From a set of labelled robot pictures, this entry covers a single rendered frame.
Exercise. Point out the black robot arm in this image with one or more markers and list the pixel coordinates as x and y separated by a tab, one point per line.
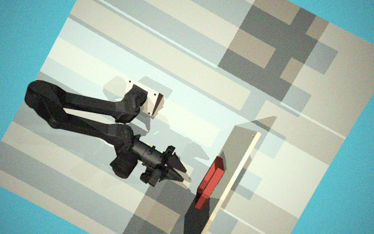
48	101

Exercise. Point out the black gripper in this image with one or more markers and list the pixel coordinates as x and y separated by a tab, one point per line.
157	160

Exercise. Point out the grey wall panel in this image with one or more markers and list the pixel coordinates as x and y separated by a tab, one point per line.
234	153

